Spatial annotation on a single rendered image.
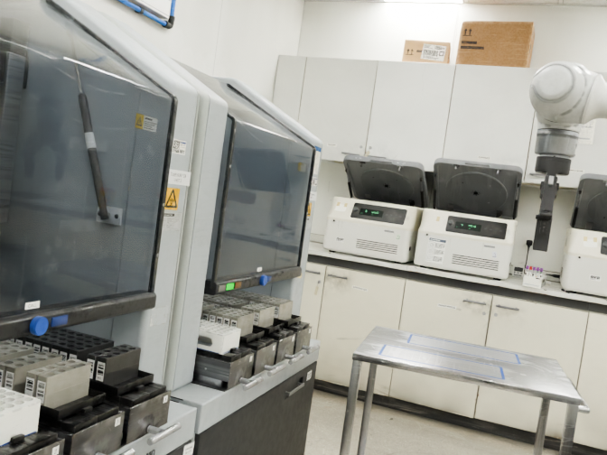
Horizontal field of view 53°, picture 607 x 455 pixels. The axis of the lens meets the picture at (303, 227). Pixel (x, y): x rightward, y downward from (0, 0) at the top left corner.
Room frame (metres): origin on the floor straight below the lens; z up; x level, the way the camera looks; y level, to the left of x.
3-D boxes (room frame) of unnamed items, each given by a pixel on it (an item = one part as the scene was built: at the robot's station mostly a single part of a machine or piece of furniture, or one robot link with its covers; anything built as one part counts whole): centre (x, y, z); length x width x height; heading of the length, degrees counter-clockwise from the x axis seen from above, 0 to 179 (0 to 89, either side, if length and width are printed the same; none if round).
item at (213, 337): (1.61, 0.28, 0.83); 0.30 x 0.10 x 0.06; 70
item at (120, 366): (1.20, 0.33, 0.85); 0.12 x 0.02 x 0.06; 160
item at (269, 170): (1.87, 0.33, 1.28); 0.61 x 0.51 x 0.63; 160
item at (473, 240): (3.89, -1.05, 1.24); 0.62 x 0.56 x 0.69; 160
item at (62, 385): (1.06, 0.38, 0.85); 0.12 x 0.02 x 0.06; 161
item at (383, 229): (4.09, -0.50, 1.22); 0.62 x 0.56 x 0.64; 158
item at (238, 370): (1.66, 0.41, 0.78); 0.73 x 0.14 x 0.09; 70
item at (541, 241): (1.35, -0.52, 1.22); 0.03 x 0.01 x 0.07; 70
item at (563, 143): (1.41, -0.55, 1.43); 0.09 x 0.09 x 0.06
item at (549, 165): (1.41, -0.55, 1.36); 0.08 x 0.07 x 0.09; 160
